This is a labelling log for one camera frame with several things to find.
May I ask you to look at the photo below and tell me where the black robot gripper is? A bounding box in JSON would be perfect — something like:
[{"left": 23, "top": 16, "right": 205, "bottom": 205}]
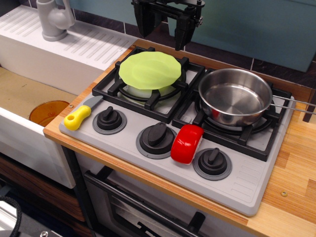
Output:
[{"left": 132, "top": 0, "right": 205, "bottom": 51}]

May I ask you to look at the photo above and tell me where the green plastic lettuce leaf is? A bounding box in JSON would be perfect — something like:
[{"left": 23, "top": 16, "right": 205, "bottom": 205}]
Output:
[{"left": 118, "top": 51, "right": 182, "bottom": 90}]

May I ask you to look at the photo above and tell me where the black left burner grate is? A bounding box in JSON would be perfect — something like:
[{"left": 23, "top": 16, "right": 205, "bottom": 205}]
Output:
[{"left": 92, "top": 47, "right": 205, "bottom": 123}]

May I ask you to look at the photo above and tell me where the black burner grate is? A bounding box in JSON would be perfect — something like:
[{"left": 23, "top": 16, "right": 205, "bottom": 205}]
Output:
[
  {"left": 92, "top": 47, "right": 205, "bottom": 123},
  {"left": 172, "top": 78, "right": 292, "bottom": 161}
]

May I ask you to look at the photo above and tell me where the grey toy stove top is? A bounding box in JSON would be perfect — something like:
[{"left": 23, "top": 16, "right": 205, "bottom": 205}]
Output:
[{"left": 59, "top": 47, "right": 295, "bottom": 216}]

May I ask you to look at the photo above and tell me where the stainless steel pan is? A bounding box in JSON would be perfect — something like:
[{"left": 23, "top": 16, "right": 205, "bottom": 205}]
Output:
[{"left": 198, "top": 68, "right": 314, "bottom": 127}]

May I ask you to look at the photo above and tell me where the grey toy faucet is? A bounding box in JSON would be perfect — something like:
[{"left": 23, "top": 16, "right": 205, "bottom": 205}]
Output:
[{"left": 36, "top": 0, "right": 75, "bottom": 41}]

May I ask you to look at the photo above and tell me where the black left stove knob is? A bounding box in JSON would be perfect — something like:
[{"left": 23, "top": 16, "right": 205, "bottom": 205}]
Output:
[{"left": 92, "top": 106, "right": 127, "bottom": 135}]

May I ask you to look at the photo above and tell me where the black stove knob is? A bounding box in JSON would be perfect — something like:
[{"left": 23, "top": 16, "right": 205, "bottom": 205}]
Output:
[
  {"left": 136, "top": 122, "right": 177, "bottom": 159},
  {"left": 92, "top": 106, "right": 127, "bottom": 135},
  {"left": 193, "top": 148, "right": 233, "bottom": 181}
]

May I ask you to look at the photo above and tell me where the black middle stove knob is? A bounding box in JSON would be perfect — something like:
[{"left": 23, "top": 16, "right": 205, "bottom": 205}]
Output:
[{"left": 136, "top": 122, "right": 177, "bottom": 159}]

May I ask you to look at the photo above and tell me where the white toy sink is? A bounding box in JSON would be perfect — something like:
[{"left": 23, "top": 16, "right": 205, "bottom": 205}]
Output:
[{"left": 0, "top": 5, "right": 136, "bottom": 189}]

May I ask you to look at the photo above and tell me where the black right burner grate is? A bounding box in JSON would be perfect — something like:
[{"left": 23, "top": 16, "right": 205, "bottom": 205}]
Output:
[{"left": 172, "top": 78, "right": 292, "bottom": 161}]

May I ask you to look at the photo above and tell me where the black right stove knob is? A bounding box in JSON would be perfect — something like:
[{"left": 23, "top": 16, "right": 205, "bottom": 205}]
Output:
[{"left": 193, "top": 148, "right": 233, "bottom": 181}]

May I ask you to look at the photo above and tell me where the orange plastic bowl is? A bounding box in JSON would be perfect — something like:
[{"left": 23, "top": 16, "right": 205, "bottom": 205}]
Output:
[{"left": 29, "top": 100, "right": 69, "bottom": 127}]

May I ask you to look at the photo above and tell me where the toy oven door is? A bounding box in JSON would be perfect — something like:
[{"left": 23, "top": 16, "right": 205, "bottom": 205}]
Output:
[{"left": 83, "top": 165, "right": 223, "bottom": 237}]

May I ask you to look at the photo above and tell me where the yellow handled toy knife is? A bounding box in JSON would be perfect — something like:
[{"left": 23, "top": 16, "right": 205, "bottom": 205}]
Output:
[{"left": 64, "top": 95, "right": 103, "bottom": 131}]

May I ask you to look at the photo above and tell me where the black cable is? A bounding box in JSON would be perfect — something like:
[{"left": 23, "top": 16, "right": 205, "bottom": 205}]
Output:
[{"left": 0, "top": 196, "right": 23, "bottom": 237}]

